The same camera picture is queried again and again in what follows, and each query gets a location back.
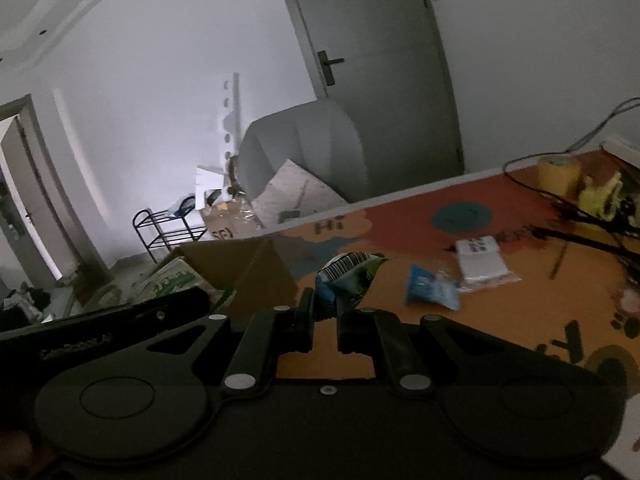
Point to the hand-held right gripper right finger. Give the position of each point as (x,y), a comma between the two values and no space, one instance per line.
(350,332)

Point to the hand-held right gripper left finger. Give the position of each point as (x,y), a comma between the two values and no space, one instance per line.
(300,330)

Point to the green blue snack packet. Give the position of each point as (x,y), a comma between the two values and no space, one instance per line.
(350,280)

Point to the brown cardboard box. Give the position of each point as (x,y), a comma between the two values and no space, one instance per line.
(250,270)

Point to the white green-print snack packet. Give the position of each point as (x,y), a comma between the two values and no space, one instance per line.
(170,280)

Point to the orange printed table mat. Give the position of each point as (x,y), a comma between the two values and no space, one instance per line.
(400,230)

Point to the black metal rack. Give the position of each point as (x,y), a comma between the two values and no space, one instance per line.
(172,234)

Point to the flattened cardboard sheet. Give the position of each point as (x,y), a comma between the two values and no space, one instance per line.
(225,225)

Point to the crumpled clear plastic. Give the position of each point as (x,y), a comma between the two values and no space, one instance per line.
(245,210)

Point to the white patterned cushion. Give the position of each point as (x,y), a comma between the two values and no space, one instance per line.
(295,190)

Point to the white interior door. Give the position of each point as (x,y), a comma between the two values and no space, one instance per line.
(35,195)

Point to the white flat packet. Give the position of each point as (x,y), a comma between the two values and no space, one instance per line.
(482,260)

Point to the white paper sheets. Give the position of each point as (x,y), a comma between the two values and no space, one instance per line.
(207,182)

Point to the grey armchair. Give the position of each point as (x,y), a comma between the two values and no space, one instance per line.
(310,145)

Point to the white perforated board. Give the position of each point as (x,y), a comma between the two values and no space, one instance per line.
(230,110)

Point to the yellow tape roll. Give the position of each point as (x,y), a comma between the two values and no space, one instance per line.
(557,175)

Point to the yellow plastic toy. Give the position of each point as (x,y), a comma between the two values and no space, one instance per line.
(597,200)

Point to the grey door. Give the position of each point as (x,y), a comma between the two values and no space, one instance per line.
(375,35)

